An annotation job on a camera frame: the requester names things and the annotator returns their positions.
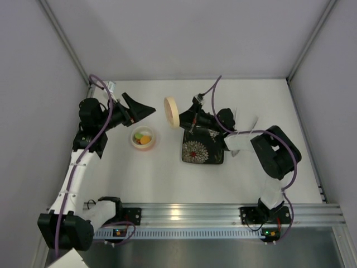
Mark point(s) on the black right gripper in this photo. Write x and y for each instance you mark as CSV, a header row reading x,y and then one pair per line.
x,y
192,118

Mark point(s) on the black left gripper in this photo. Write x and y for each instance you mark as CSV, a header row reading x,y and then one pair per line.
x,y
128,112

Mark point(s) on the cream round lunch box lid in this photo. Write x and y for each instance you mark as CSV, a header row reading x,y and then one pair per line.
x,y
171,112

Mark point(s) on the white oval food piece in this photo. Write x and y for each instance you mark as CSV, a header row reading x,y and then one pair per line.
x,y
145,132

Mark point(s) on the green round food piece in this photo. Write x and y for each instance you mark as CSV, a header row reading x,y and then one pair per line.
x,y
138,136

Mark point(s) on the yellow round biscuit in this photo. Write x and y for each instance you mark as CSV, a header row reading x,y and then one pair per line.
x,y
145,140

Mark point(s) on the stainless steel tongs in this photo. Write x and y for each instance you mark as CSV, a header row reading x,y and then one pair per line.
x,y
245,120

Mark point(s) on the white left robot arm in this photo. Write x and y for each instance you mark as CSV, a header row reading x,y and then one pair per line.
x,y
67,225

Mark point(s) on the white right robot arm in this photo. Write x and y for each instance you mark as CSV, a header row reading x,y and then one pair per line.
x,y
276,153

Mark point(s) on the cream round lunch bowl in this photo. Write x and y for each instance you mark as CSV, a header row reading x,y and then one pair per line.
x,y
135,143

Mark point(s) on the white box corner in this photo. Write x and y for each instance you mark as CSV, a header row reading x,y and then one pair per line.
x,y
71,259

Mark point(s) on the black floral rectangular plate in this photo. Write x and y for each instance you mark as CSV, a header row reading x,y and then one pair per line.
x,y
202,146

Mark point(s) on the left small circuit board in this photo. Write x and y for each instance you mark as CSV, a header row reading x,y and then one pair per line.
x,y
120,232

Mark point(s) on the small circuit board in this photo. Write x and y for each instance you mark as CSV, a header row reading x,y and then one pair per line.
x,y
270,235
120,232

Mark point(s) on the right small circuit board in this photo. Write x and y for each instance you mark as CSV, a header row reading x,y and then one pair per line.
x,y
270,235

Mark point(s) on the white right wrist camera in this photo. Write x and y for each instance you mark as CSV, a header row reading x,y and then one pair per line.
x,y
199,98

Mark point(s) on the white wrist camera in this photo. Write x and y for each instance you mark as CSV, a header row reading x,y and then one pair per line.
x,y
199,98
111,86

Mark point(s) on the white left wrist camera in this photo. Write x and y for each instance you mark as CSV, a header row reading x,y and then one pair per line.
x,y
111,86

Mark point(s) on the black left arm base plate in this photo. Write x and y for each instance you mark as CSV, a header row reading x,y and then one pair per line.
x,y
131,214

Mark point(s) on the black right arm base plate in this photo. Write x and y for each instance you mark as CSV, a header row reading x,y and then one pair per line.
x,y
256,215

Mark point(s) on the left aluminium frame post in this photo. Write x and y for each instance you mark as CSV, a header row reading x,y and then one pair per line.
x,y
56,25

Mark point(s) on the grey slotted cable duct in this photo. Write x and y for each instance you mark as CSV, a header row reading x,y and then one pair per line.
x,y
179,233

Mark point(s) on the aluminium mounting rail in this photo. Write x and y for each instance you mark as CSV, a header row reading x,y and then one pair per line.
x,y
228,215

